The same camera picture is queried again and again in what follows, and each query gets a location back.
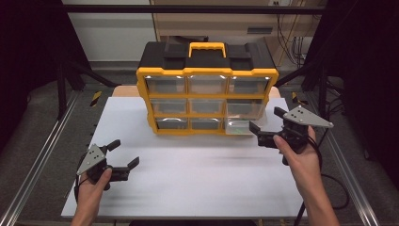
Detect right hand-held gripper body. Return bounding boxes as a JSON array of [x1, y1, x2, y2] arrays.
[[257, 105, 335, 166]]

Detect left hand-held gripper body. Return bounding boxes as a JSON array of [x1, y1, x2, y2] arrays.
[[76, 143, 130, 191]]

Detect clear plastic drawer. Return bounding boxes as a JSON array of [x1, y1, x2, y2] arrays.
[[224, 117, 268, 137]]

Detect yellow black organizer cabinet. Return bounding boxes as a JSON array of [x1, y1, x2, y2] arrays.
[[136, 41, 279, 137]]

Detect person's left hand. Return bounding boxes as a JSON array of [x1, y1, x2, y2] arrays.
[[75, 169, 114, 217]]

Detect person's right hand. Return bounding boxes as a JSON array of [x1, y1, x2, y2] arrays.
[[272, 126, 325, 193]]

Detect yellow black hazard tape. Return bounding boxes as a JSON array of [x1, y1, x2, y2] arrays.
[[89, 90, 104, 107], [291, 91, 310, 106]]

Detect black metal stand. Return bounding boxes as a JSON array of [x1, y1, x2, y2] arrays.
[[56, 59, 120, 121], [275, 59, 331, 121]]

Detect black curtain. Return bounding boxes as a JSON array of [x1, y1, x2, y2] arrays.
[[0, 0, 92, 153], [305, 0, 399, 181]]

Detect group of clear organizer drawers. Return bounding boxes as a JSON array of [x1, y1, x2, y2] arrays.
[[144, 74, 271, 130]]

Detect black horizontal bar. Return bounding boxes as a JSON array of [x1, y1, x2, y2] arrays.
[[62, 4, 327, 15]]

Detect black floor cables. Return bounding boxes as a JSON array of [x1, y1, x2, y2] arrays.
[[309, 78, 346, 164]]

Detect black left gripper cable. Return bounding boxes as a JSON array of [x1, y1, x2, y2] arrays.
[[73, 174, 90, 203]]

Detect aluminium frame rail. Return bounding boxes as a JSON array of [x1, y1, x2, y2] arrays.
[[0, 90, 81, 226], [309, 93, 381, 226]]

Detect hanging black cable bundle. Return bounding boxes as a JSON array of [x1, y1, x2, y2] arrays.
[[276, 13, 307, 68]]

